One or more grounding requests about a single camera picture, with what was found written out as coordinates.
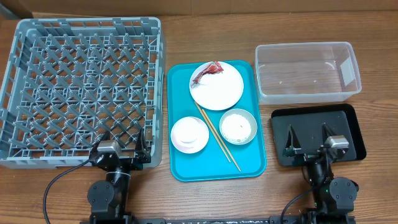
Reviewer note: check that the wooden chopstick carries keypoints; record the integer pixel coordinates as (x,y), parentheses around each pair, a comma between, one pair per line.
(212,131)
(225,149)

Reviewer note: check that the grey dishwasher rack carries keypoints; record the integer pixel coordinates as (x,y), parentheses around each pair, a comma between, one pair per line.
(70,81)

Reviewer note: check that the large white plate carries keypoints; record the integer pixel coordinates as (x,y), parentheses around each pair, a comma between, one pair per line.
(218,91)

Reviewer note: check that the grey-green bowl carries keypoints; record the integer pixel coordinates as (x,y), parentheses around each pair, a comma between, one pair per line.
(248,116)

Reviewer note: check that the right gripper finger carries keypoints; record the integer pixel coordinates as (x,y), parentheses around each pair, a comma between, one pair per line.
(327,131)
(292,140)

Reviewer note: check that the lower wooden chopstick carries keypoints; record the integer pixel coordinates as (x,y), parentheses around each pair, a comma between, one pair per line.
(225,149)

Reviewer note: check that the small pink-white bowl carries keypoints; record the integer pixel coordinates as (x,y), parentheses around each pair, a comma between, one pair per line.
(196,146)

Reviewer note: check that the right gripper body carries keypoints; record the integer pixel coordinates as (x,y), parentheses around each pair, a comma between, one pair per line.
(310,155)

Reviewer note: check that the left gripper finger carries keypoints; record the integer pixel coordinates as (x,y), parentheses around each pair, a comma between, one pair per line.
(141,148)
(105,139)

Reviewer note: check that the white rice pile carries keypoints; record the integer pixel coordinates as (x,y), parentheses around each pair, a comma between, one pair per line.
(235,128)

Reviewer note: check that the teal serving tray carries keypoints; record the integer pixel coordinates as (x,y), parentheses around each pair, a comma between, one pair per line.
(210,163)

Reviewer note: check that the upper wooden chopstick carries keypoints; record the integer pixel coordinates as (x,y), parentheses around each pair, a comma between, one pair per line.
(212,131)

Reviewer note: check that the small white cup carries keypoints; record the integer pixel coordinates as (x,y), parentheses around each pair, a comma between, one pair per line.
(185,130)

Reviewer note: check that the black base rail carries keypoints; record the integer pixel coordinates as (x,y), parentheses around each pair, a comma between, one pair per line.
(271,220)

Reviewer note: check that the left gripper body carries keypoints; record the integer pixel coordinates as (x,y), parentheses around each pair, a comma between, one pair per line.
(131,162)

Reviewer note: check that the black tray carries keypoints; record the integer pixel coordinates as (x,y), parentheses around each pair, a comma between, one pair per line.
(307,124)

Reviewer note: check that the red snack wrapper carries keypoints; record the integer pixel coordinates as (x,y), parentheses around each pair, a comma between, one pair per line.
(212,68)

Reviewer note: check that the clear plastic bin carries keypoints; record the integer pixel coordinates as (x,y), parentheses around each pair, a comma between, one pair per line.
(310,72)

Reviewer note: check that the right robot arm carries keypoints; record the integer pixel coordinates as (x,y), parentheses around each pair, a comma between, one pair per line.
(333,196)

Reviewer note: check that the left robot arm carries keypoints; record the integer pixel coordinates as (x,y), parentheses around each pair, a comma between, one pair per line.
(108,197)

